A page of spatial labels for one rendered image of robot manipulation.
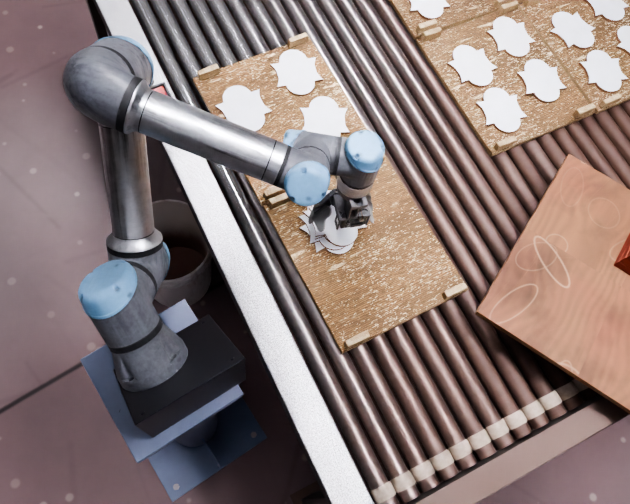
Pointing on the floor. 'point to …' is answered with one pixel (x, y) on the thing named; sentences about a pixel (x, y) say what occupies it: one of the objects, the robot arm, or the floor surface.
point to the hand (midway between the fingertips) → (339, 215)
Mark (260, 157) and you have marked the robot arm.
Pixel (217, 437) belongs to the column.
